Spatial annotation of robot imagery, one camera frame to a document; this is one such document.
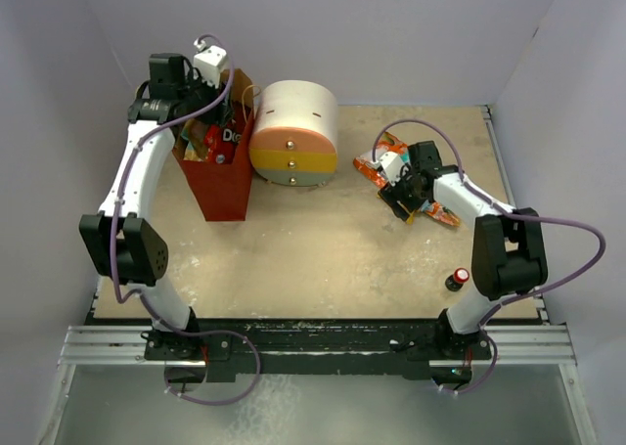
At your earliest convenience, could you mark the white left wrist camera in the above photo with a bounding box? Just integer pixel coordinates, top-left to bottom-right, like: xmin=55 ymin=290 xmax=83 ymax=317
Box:
xmin=193 ymin=40 xmax=229 ymax=88

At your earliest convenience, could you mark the gold foil snack bag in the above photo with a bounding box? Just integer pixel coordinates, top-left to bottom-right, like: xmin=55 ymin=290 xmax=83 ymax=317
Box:
xmin=180 ymin=119 xmax=208 ymax=161

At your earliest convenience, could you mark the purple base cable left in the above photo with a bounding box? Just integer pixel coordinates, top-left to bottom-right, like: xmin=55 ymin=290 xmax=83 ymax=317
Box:
xmin=163 ymin=330 xmax=264 ymax=408

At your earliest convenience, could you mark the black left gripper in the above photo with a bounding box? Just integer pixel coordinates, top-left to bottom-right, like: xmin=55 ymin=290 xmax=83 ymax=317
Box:
xmin=177 ymin=68 xmax=234 ymax=128

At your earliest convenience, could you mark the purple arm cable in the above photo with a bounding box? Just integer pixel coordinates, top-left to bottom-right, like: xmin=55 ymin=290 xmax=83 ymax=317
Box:
xmin=371 ymin=118 xmax=607 ymax=329
xmin=110 ymin=33 xmax=231 ymax=336

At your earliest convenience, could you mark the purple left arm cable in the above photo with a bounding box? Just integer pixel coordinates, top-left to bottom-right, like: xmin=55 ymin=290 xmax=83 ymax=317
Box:
xmin=110 ymin=33 xmax=231 ymax=336

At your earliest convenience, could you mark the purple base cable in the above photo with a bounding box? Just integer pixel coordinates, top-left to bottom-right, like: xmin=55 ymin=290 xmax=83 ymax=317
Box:
xmin=163 ymin=330 xmax=264 ymax=408
xmin=437 ymin=332 xmax=499 ymax=397

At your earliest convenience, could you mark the yellow M&M's candy pack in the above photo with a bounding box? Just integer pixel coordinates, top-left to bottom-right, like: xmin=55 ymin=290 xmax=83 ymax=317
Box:
xmin=378 ymin=190 xmax=415 ymax=224

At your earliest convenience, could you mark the red emergency stop button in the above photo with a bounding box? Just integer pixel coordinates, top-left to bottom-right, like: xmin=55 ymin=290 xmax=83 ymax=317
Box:
xmin=444 ymin=267 xmax=470 ymax=292

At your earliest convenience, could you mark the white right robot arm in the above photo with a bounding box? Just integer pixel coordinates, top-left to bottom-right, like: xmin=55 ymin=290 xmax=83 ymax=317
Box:
xmin=376 ymin=141 xmax=548 ymax=358

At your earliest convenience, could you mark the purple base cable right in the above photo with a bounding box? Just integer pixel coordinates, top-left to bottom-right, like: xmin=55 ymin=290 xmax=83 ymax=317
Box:
xmin=437 ymin=332 xmax=499 ymax=397

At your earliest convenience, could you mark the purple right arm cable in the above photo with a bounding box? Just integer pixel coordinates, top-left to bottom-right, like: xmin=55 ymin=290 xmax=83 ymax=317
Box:
xmin=371 ymin=118 xmax=607 ymax=329

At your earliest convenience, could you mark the red brown paper bag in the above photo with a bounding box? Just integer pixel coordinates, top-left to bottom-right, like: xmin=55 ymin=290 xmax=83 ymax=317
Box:
xmin=173 ymin=68 xmax=254 ymax=221

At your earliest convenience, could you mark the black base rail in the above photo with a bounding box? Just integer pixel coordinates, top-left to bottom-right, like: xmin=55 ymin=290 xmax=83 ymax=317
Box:
xmin=141 ymin=318 xmax=492 ymax=382

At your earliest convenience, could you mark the white round drawer cabinet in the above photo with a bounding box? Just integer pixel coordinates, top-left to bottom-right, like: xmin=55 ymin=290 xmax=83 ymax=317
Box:
xmin=248 ymin=80 xmax=338 ymax=187

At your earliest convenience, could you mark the red Doritos chip bag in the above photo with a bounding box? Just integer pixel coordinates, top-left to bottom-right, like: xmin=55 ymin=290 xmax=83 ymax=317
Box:
xmin=203 ymin=119 xmax=242 ymax=165

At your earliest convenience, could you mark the orange white snack bag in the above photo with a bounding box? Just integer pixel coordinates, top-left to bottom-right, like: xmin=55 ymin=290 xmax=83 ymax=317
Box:
xmin=352 ymin=131 xmax=410 ymax=188

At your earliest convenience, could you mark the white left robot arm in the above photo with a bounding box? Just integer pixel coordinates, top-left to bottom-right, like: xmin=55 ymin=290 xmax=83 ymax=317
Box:
xmin=78 ymin=45 xmax=234 ymax=359

